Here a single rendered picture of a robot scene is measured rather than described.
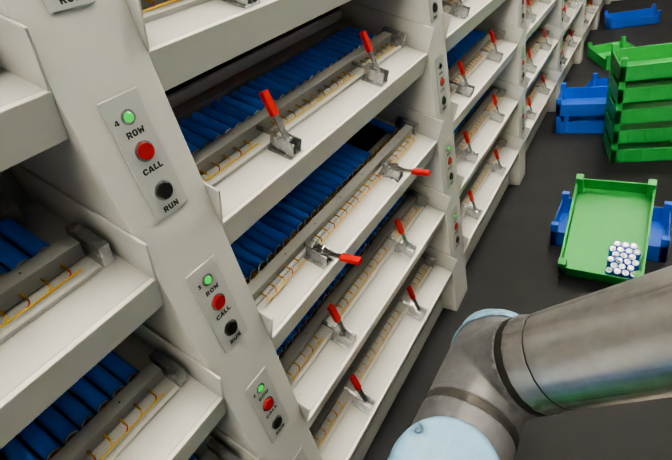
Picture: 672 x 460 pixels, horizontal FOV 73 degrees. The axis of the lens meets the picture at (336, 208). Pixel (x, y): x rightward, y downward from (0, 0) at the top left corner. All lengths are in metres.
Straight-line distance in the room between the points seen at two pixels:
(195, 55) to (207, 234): 0.19
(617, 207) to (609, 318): 1.20
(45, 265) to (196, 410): 0.24
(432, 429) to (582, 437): 0.77
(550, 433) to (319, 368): 0.55
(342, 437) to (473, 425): 0.57
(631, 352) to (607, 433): 0.80
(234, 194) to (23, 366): 0.27
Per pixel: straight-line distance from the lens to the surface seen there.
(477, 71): 1.41
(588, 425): 1.18
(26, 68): 0.43
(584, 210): 1.57
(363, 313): 0.90
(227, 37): 0.54
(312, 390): 0.82
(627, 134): 2.00
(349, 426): 0.99
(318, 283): 0.70
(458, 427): 0.42
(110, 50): 0.45
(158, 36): 0.50
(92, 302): 0.49
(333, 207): 0.78
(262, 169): 0.60
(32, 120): 0.43
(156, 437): 0.61
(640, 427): 1.21
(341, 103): 0.75
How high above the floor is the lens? 0.99
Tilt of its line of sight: 31 degrees down
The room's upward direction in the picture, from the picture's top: 15 degrees counter-clockwise
